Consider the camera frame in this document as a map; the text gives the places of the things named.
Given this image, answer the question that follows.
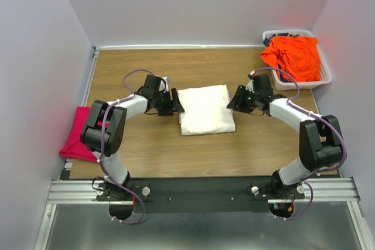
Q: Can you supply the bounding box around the blue garment in basket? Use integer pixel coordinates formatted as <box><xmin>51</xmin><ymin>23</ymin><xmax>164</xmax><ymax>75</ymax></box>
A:
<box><xmin>263</xmin><ymin>33</ymin><xmax>300</xmax><ymax>47</ymax></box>

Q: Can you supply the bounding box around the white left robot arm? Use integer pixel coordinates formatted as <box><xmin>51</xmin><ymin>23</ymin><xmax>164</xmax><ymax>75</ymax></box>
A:
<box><xmin>80</xmin><ymin>73</ymin><xmax>185</xmax><ymax>200</ymax></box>

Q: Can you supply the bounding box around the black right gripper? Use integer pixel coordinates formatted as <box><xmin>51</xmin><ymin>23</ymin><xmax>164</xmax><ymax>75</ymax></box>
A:
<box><xmin>226</xmin><ymin>85</ymin><xmax>260</xmax><ymax>114</ymax></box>

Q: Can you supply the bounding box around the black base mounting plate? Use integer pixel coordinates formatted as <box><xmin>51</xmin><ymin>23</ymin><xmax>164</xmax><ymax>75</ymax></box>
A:
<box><xmin>91</xmin><ymin>176</ymin><xmax>305</xmax><ymax>222</ymax></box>

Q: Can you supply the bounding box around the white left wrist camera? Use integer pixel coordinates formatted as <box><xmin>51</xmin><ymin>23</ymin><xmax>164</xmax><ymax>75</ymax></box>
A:
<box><xmin>159</xmin><ymin>77</ymin><xmax>171</xmax><ymax>93</ymax></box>

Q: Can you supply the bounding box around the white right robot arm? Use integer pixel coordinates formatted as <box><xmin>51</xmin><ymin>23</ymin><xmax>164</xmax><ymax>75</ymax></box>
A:
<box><xmin>227</xmin><ymin>73</ymin><xmax>347</xmax><ymax>198</ymax></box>

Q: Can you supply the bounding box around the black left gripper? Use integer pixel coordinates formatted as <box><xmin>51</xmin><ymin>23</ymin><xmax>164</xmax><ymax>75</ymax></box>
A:
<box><xmin>154</xmin><ymin>88</ymin><xmax>185</xmax><ymax>117</ymax></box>

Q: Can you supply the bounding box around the white t shirt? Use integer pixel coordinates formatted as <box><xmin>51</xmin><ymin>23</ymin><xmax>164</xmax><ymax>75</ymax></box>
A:
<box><xmin>178</xmin><ymin>85</ymin><xmax>236</xmax><ymax>136</ymax></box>

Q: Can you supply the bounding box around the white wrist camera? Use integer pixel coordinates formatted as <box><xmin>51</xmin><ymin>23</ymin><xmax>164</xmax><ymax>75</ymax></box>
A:
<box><xmin>246</xmin><ymin>70</ymin><xmax>256</xmax><ymax>93</ymax></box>
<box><xmin>159</xmin><ymin>77</ymin><xmax>171</xmax><ymax>93</ymax></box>

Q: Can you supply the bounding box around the folded magenta t shirt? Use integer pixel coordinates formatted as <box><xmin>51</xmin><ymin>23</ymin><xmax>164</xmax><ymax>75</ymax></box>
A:
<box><xmin>59</xmin><ymin>107</ymin><xmax>97</xmax><ymax>163</ymax></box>

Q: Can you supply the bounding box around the orange t shirt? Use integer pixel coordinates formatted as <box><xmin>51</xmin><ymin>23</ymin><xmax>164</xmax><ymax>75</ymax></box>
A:
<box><xmin>261</xmin><ymin>35</ymin><xmax>321</xmax><ymax>83</ymax></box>

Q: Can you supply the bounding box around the aluminium frame rail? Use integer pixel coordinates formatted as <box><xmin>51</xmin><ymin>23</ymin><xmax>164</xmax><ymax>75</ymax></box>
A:
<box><xmin>35</xmin><ymin>176</ymin><xmax>374</xmax><ymax>249</ymax></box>

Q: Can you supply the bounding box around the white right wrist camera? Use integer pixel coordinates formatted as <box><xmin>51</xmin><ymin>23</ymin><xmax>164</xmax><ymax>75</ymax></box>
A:
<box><xmin>246</xmin><ymin>70</ymin><xmax>256</xmax><ymax>93</ymax></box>

